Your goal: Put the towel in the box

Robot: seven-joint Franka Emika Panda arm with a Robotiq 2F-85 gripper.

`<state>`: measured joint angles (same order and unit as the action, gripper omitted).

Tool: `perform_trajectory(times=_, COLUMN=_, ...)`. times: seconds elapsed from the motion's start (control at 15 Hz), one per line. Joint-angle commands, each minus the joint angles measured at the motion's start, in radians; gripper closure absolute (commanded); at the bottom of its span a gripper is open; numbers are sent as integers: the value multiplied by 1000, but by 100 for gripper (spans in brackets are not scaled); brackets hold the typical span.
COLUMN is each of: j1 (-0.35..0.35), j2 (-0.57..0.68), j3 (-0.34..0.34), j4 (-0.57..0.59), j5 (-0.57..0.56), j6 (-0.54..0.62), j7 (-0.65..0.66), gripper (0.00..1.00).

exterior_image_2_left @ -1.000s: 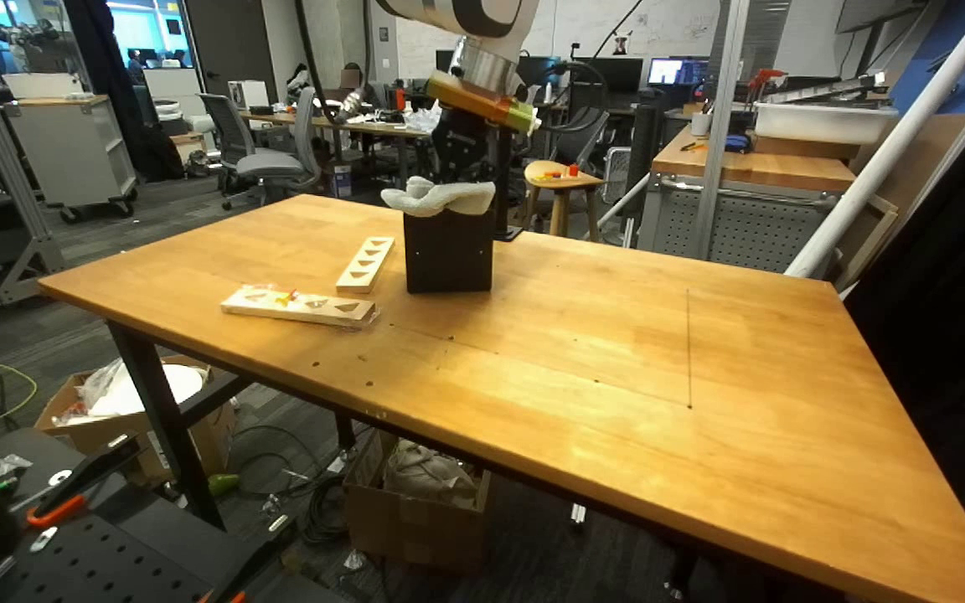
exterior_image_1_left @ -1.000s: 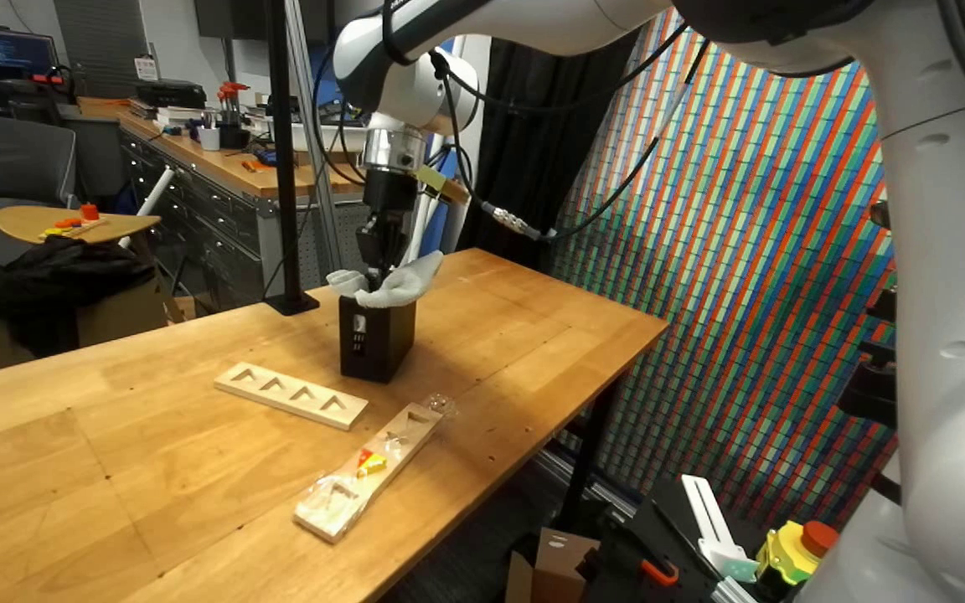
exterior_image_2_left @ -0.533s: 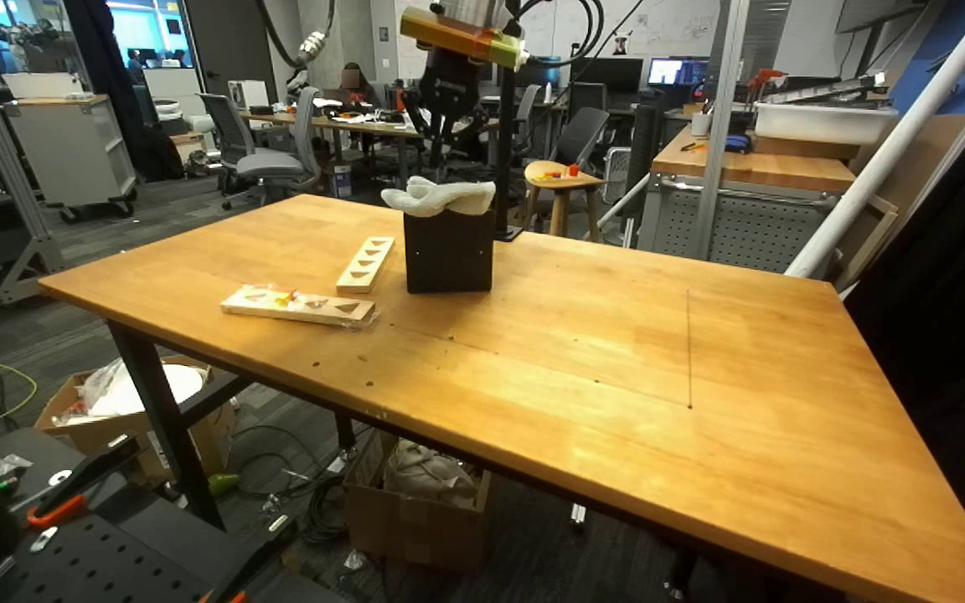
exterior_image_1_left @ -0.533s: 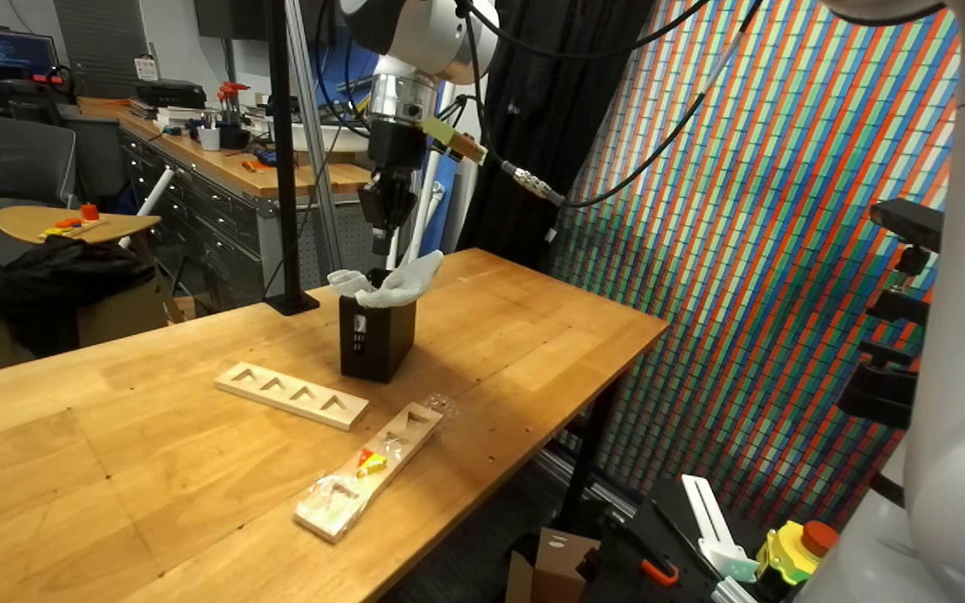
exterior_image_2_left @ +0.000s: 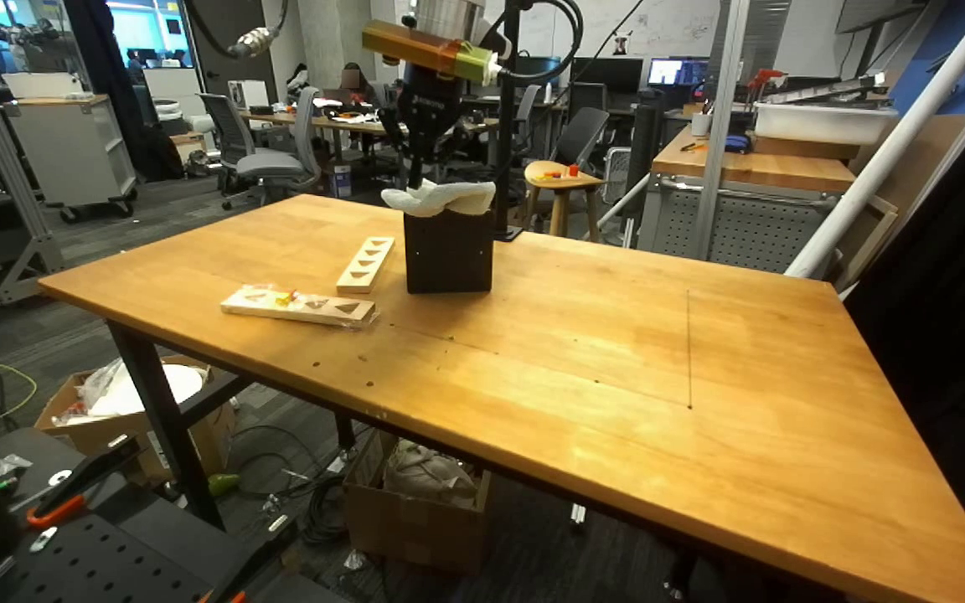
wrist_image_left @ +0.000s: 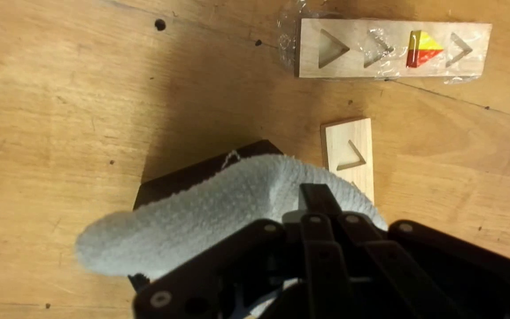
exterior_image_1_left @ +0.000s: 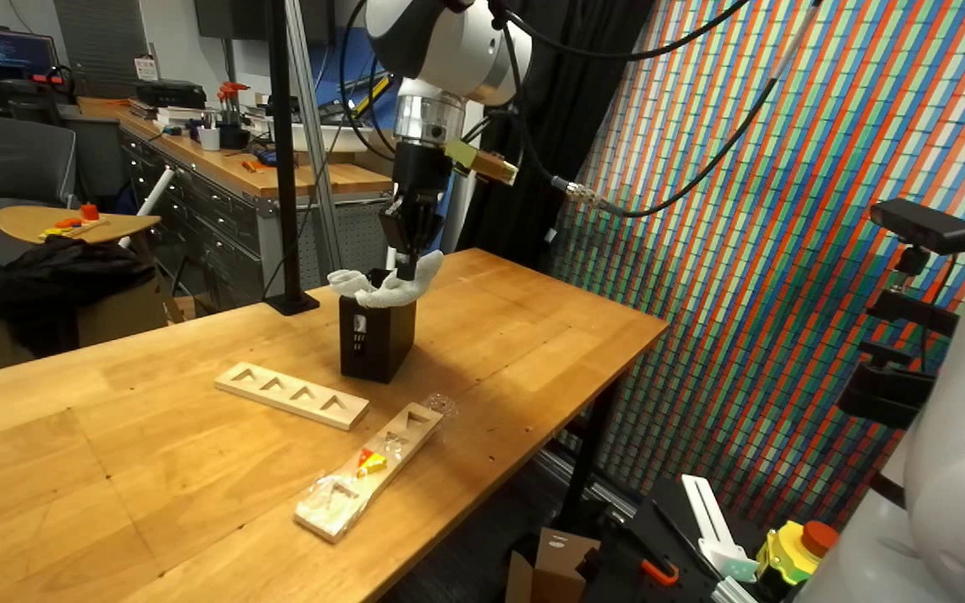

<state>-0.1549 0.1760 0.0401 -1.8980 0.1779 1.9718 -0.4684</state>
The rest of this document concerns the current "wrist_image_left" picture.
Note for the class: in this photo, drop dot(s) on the plastic-wrapped wooden triangle puzzle board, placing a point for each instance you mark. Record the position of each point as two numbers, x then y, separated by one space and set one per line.
396 68

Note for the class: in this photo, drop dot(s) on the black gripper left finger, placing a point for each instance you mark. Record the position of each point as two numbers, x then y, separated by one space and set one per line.
308 201

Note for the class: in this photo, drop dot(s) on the yellow red triangle puzzle piece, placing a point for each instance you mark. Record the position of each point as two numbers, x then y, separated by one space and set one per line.
421 48

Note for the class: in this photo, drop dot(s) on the white towel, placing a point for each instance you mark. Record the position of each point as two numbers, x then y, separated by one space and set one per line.
207 218

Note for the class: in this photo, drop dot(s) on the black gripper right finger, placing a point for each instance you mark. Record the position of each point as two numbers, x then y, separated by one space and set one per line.
329 204

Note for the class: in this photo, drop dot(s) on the plain wooden triangle puzzle board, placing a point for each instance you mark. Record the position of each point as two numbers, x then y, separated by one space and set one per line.
349 142

